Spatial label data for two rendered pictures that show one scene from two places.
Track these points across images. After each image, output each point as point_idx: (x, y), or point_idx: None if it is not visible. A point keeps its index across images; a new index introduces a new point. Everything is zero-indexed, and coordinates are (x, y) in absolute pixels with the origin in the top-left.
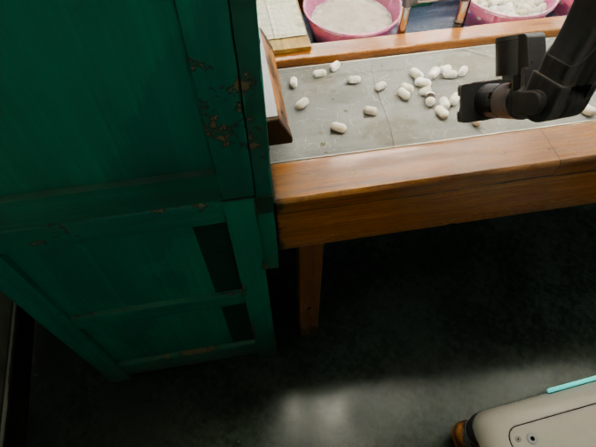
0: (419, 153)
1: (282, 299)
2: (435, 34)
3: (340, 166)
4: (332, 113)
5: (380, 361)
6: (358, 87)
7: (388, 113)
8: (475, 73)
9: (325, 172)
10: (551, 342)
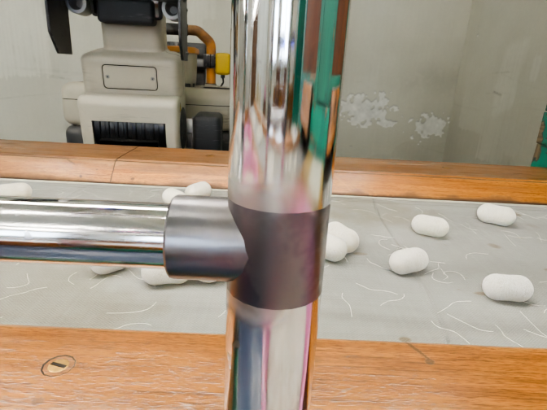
0: (339, 166)
1: None
2: (59, 379)
3: (468, 172)
4: (529, 246)
5: None
6: (479, 285)
7: (382, 230)
8: (67, 265)
9: (487, 171)
10: None
